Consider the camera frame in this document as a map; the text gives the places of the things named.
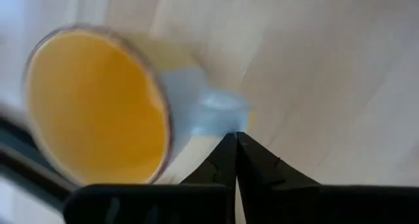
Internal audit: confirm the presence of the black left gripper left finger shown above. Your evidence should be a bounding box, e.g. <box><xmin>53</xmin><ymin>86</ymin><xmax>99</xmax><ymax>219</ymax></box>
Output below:
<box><xmin>63</xmin><ymin>132</ymin><xmax>238</xmax><ymax>224</ymax></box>

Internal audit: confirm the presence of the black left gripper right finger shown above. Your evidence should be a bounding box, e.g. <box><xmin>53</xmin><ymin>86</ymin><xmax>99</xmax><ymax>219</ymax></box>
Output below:
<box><xmin>236</xmin><ymin>131</ymin><xmax>419</xmax><ymax>224</ymax></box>

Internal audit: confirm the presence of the yellow and white striped mug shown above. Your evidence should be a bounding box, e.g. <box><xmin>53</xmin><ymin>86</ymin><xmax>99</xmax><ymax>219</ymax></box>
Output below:
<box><xmin>22</xmin><ymin>23</ymin><xmax>253</xmax><ymax>187</ymax></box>

